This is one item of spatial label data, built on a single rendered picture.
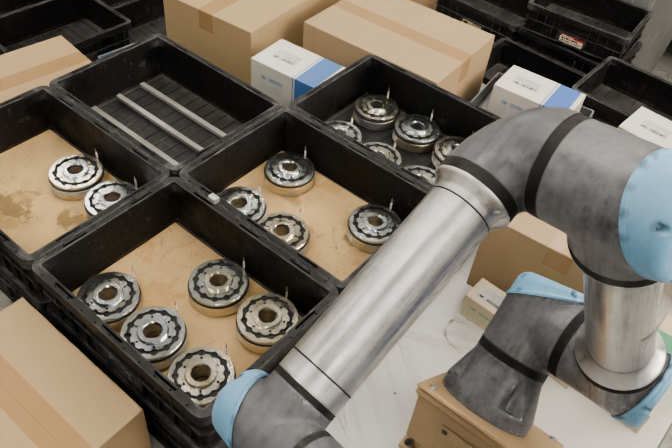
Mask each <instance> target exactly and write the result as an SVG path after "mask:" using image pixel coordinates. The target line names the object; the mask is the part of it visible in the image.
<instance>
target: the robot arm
mask: <svg viewBox="0 0 672 448"><path fill-rule="evenodd" d="M435 183H436V184H435V185H434V186H433V188H432V189H431V190H430V191H429V192H428V193H427V194H426V196H425V197H424V198H423V199H422V200H421V201H420V202H419V204H418V205H417V206H416V207H415V208H414V209H413V210H412V212H411V213H410V214H409V215H408V216H407V217H406V219H405V220H404V221H403V222H402V223H401V224H400V225H399V227H398V228H397V229H396V230H395V231H394V232H393V233H392V235H391V236H390V237H389V238H388V239H387V240H386V241H385V243H384V244H383V245H382V246H381V247H380V248H379V250H378V251H377V252H376V253H375V254H374V255H373V256H372V258H371V259H370V260H369V261H368V262H367V263H366V264H365V266H364V267H363V268H362V269H361V270H360V271H359V272H358V274H357V275H356V276H355V277H354V278H353V279H352V280H351V282H350V283H349V284H348V285H347V286H346V287H345V289H344V290H343V291H342V292H341V293H340V294H339V295H338V297H337V298H336V299H335V300H334V301H333V302H332V303H331V305H330V306H329V307H328V308H327V309H326V310H325V311H324V313H323V314H322V315H321V316H320V317H319V318H318V319H317V321H316V322H315V323H314V324H313V325H312V326H311V328H310V329H309V330H308V331H307V332H306V333H305V334H304V336H303V337H302V338H301V339H300V340H299V341H298V342H297V344H296V345H295V346H294V347H293V348H292V349H291V350H290V352H289V353H288V354H287V355H286V356H285V357H284V358H283V360H282V361H281V362H280V363H279V365H278V366H277V367H276V368H275V369H274V370H273V371H272V372H271V374H268V373H266V372H264V371H262V370H259V369H252V370H248V371H245V372H242V373H241V374H240V375H239V377H238V378H237V379H236V380H235V379H232V380H231V381H229V382H228V383H227V384H226V385H225V387H224V388H223V389H222V390H221V392H220V393H219V395H218V397H217V398H216V400H215V403H214V406H213V410H212V423H213V426H214V428H215V430H216V431H217V433H218V434H219V435H220V436H221V438H222V439H223V440H224V441H225V443H226V444H227V445H228V447H229V448H344V447H343V446H342V445H341V444H340V443H339V442H338V441H337V440H336V439H335V438H334V437H333V436H332V435H331V434H330V433H329V432H327V431H326V428H327V427H328V426H329V424H330V423H331V421H333V419H334V418H335V417H336V415H337V414H338V413H339V412H340V410H341V409H342V408H343V407H344V406H345V404H346V403H347V402H348V401H349V400H350V399H351V397H352V396H353V395H354V394H355V393H356V391H357V390H358V389H359V388H360V387H361V385H362V384H363V383H364V382H365V381H366V379H367V378H368V377H369V376H370V375H371V373H372V372H373V371H374V370H375V369H376V367H377V366H378V365H379V364H380V363H381V361H382V360H383V359H384V358H385V357H386V355H387V354H388V353H389V352H390V351H391V349H392V348H393V347H394V346H395V345H396V343H397V342H398V341H399V340H400V339H401V337H402V336H403V335H404V334H405V333H406V331H407V330H408V329H409V328H410V327H411V325H412V324H413V323H414V322H415V321H416V319H417V318H418V317H419V316H420V315H421V313H422V312H423V311H424V310H425V309H426V307H427V306H428V305H429V304H430V303H431V301H432V300H433V299H434V298H435V297H436V296H437V294H438V293H439V292H440V291H441V290H442V288H443V287H444V286H445V285H446V284H447V282H448V281H449V280H450V279H451V278H452V276H453V275H454V274H455V273H456V272H457V270H458V269H459V268H460V267H461V266H462V264H463V263H464V262H465V261H466V260H467V258H468V257H469V256H470V255H471V254H472V252H473V251H474V250H475V249H476V248H477V246H478V245H479V244H480V243H481V242H482V240H483V239H484V238H485V237H486V236H487V234H488V233H489V232H490V231H491V230H495V229H504V228H506V227H507V226H508V225H509V224H510V222H511V221H512V220H513V219H514V218H515V216H516V215H517V214H519V213H522V212H527V213H529V214H530V215H532V216H534V217H536V218H537V219H539V220H541V221H543V222H545V223H547V224H549V225H551V226H552V227H554V228H556V229H558V230H560V231H562V232H564V233H565V234H567V245H568V249H569V253H570V255H571V258H572V259H573V261H574V262H575V264H576V265H577V267H578V268H579V269H580V270H581V271H582V272H583V285H584V294H582V293H580V292H578V291H575V290H573V289H571V288H568V287H566V286H564V285H561V284H559V283H557V282H554V281H552V280H550V279H547V278H545V277H543V276H540V275H538V274H535V273H532V272H524V273H521V274H520V275H519V276H518V277H517V279H516V280H515V282H514V283H513V285H512V286H511V288H510V289H509V290H507V291H506V296H505V297H504V299H503V301H502V302H501V304H500V306H499V307H498V309H497V311H496V312H495V314H494V316H493V318H492V319H491V321H490V323H489V324H488V326H487V328H486V329H485V331H484V333H483V334H482V336H481V338H480V339H479V341H478V343H477V344H476V345H475V347H474V348H472V349H471V350H470V351H469V352H468V353H467V354H465V355H464V356H463V357H462V358H461V359H460V360H458V361H457V362H456V363H455V364H454V365H453V366H451V367H450V368H449V370H448V371H447V373H446V374H445V376H444V378H443V379H442V383H443V385H444V387H445V388H446V389H447V390H448V392H449V393H450V394H451V395H452V396H453V397H454V398H455V399H457V400H458V401H459V402H460V403H461V404H462V405H464V406H465V407H466V408H468V409H469V410H470V411H472V412H473V413H474V414H476V415H477V416H479V417H480V418H482V419H483V420H485V421H486V422H488V423H490V424H492V425H493V426H495V427H497V428H499V429H501V430H503V431H505V432H507V433H509V434H512V435H515V436H518V437H526V436H527V434H528V432H529V431H530V429H531V427H532V426H533V423H534V419H535V415H536V410H537V405H538V401H539V396H540V392H541V388H542V386H543V384H544V382H545V381H546V379H547V377H548V376H549V374H550V373H551V374H552V375H553V376H555V377H556V378H558V379H560V380H561V381H563V382H564V383H566V384H567V385H568V386H570V387H571V388H573V389H574V390H576V391H577V392H579V393H580V394H582V395H583V396H585V397H586V398H587V399H589V400H590V401H592V402H593V403H595V404H596V405H598V406H599V407H601V408H602V409H604V410H605V411H606V412H608V413H609V414H611V416H612V417H613V418H614V419H616V420H620V421H622V422H623V423H625V424H626V425H628V426H630V427H639V426H641V425H642V424H643V422H644V421H645V420H646V418H647V417H648V416H649V414H650V413H651V411H652V410H653V409H654V407H655V406H656V405H657V403H658V402H659V400H660V399H661V398H662V396H663V395H664V393H665V392H666V391H667V389H668V388H669V386H670V385H671V384H672V354H670V353H666V350H665V345H664V342H663V339H662V337H661V335H660V334H659V332H658V331H657V328H658V321H659V315H660V308H661V301H662V295H663V288H664V283H668V282H672V148H665V147H662V146H660V145H657V144H655V143H653V142H650V141H648V140H645V139H643V138H640V137H638V136H635V135H633V134H630V133H628V132H625V131H623V130H620V129H618V128H615V127H613V126H610V125H608V124H605V123H603V122H600V121H598V120H596V119H593V118H590V117H588V116H586V115H585V114H583V113H580V112H578V111H575V110H572V109H569V108H563V107H538V108H531V109H526V110H523V111H520V112H517V113H513V114H510V115H508V116H505V117H503V118H501V119H498V120H496V121H494V122H492V123H490V124H489V125H487V126H485V127H483V128H482V129H480V130H478V131H477V132H475V133H474V134H472V135H471V136H469V137H468V138H467V139H465V140H464V141H463V142H462V143H461V144H460V145H458V146H457V147H456V148H455V149H454V150H453V151H452V152H451V153H450V154H449V155H448V156H447V157H446V158H445V159H444V161H443V162H442V163H441V164H440V165H439V166H438V167H437V169H436V170H435Z"/></svg>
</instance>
